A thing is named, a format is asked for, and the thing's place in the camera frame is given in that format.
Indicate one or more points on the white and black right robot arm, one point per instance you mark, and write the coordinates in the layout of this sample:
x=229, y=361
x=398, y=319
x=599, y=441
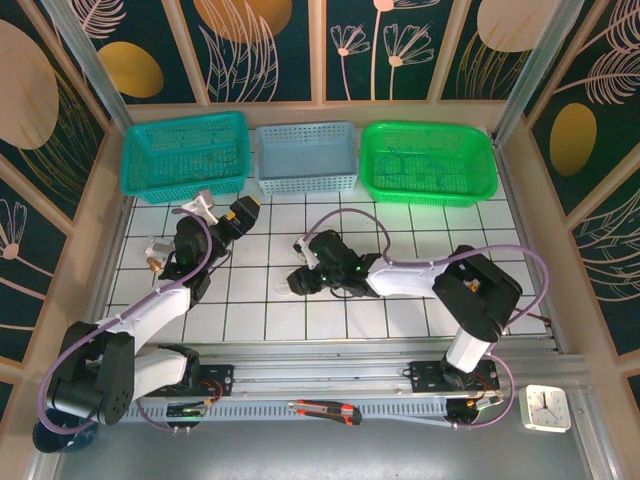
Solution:
x=405, y=277

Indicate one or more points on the light blue plastic basket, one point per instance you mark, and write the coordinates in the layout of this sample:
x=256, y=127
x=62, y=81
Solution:
x=305, y=160

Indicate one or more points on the small white metal bracket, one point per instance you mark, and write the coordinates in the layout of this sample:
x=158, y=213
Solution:
x=157, y=248

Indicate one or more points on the teal plastic basket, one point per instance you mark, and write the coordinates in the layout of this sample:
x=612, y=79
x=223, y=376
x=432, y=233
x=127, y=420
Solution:
x=165, y=150

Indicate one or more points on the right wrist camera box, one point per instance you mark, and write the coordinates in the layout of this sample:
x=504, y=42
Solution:
x=301, y=247

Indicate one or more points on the aluminium frame post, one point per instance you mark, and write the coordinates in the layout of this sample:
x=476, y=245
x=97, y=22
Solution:
x=90, y=65
x=537, y=65

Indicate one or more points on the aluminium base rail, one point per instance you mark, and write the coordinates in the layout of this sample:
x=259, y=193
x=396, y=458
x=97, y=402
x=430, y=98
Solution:
x=320, y=372

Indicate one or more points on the red black utility knife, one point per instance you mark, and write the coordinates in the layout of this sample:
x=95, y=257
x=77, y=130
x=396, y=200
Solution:
x=325, y=411

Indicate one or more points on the small brass fitting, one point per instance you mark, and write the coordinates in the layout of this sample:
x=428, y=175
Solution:
x=154, y=265

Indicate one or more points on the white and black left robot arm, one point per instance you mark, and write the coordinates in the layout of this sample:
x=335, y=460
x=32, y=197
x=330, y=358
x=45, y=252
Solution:
x=150, y=310

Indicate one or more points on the dark blue mug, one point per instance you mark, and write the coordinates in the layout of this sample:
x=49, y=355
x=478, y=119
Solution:
x=55, y=445

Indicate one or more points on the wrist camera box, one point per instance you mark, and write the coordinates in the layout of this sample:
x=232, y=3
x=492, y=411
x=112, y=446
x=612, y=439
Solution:
x=301, y=247
x=200, y=202

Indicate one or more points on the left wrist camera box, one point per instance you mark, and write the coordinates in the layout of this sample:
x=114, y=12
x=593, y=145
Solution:
x=200, y=202

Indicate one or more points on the white square clock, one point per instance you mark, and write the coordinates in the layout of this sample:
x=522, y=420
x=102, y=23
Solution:
x=545, y=407

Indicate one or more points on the green plastic basket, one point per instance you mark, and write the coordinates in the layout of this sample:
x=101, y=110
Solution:
x=465, y=165

